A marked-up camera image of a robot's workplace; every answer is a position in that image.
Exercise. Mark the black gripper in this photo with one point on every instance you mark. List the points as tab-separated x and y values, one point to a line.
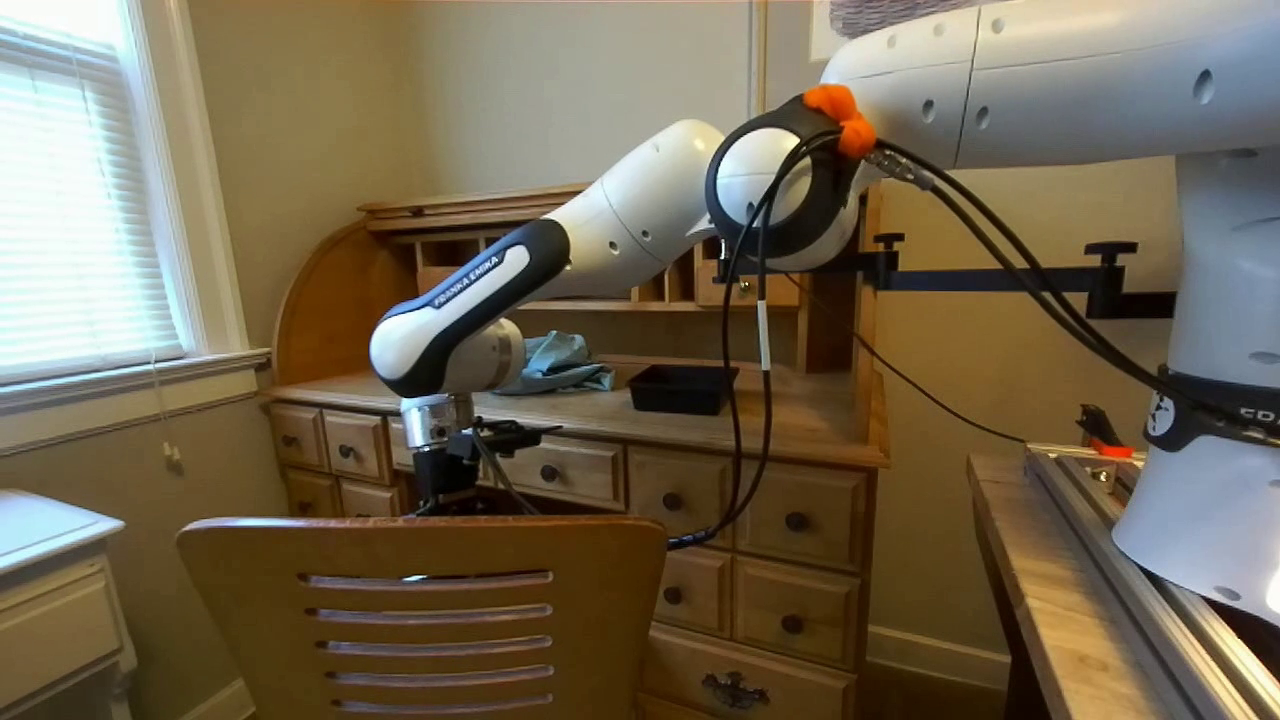
444	468

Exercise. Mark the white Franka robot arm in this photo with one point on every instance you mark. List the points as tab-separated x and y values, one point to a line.
640	201

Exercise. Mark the wooden slatted chair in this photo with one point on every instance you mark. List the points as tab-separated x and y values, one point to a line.
266	603

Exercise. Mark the wooden desk drawer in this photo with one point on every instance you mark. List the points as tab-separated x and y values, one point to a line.
812	512
366	501
793	608
580	474
695	595
674	492
354	444
296	438
309	492
393	458

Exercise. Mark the crumpled blue cloth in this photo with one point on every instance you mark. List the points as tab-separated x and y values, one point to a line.
560	359

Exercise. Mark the black plastic tray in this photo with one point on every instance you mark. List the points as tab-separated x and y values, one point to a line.
681	388

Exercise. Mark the wooden roll-top desk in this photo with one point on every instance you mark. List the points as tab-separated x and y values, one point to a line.
802	426

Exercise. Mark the small wooden hutch drawer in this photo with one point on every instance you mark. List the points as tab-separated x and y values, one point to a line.
787	290

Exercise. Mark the white side cabinet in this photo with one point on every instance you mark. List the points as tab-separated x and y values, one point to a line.
54	624

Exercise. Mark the white window blinds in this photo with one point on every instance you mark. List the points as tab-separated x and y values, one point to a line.
82	201

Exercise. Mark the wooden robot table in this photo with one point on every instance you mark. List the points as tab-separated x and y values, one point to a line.
1054	603

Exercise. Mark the wall outlet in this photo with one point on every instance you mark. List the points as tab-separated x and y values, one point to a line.
168	458

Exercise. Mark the white window frame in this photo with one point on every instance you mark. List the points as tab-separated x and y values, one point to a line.
202	201

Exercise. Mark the framed wall picture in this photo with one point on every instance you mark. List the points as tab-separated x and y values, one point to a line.
787	41

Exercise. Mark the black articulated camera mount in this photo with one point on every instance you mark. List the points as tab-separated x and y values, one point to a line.
987	279

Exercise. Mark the aluminium rail frame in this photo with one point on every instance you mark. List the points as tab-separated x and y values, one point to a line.
1200	667

